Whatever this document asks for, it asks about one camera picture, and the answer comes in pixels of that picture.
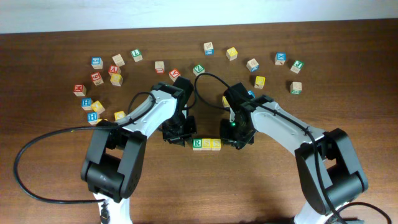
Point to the wooden block green side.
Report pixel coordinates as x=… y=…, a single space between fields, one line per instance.
x=296 y=88

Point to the blue S block top left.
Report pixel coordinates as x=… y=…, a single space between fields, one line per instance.
x=97 y=63

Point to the red a block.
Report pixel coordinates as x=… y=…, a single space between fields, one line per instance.
x=114 y=69
x=174 y=74

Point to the wooden block blue side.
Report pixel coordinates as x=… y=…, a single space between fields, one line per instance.
x=208 y=48

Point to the red A block left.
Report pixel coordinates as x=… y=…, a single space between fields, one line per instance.
x=114 y=69

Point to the plain wooden block top left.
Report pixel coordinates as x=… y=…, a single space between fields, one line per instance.
x=118 y=60

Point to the yellow block bottom left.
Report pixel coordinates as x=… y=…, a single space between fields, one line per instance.
x=99 y=120

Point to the yellow block under A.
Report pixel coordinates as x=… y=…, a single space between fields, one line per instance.
x=116 y=79

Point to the red 6 block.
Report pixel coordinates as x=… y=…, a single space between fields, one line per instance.
x=96 y=78

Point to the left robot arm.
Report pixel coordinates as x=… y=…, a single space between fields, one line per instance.
x=114 y=160

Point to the green L letter block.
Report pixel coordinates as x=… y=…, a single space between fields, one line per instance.
x=136 y=54

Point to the blue E letter block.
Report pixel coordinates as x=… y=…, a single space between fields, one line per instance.
x=251 y=93

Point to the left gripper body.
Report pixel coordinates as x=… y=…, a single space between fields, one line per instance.
x=179 y=127

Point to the green R letter block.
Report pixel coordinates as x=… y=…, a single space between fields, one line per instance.
x=197 y=144

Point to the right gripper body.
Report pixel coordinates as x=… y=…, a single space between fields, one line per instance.
x=232 y=131

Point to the yellow block lower left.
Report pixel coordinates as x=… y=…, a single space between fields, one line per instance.
x=119 y=115

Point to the blue h block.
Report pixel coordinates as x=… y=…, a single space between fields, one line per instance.
x=93 y=118
x=86 y=104

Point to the yellow block beside H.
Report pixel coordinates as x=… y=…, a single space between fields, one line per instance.
x=97 y=107

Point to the yellow block centre right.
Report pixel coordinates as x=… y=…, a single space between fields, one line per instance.
x=225 y=102

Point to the wooden block red side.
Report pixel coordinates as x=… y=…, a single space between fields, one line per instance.
x=159 y=66

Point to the wooden block right of top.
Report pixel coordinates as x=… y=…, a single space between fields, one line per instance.
x=252 y=65

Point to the yellow block top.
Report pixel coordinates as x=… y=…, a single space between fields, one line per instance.
x=231 y=54

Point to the red W letter block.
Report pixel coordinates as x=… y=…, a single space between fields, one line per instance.
x=79 y=90

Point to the green Z letter block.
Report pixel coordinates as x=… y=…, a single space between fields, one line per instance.
x=198 y=69

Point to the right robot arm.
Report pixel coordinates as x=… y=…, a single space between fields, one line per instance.
x=330 y=173

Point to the red A block centre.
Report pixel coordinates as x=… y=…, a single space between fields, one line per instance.
x=174 y=74

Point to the blue H block upper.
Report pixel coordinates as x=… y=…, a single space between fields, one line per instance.
x=86 y=104

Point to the blue H block lower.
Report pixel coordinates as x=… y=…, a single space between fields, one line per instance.
x=93 y=118

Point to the green J letter block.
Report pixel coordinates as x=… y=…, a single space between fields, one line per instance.
x=297 y=66

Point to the yellow S block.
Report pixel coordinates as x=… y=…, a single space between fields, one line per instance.
x=206 y=144
x=216 y=144

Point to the blue X letter block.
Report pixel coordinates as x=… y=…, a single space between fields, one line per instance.
x=280 y=58

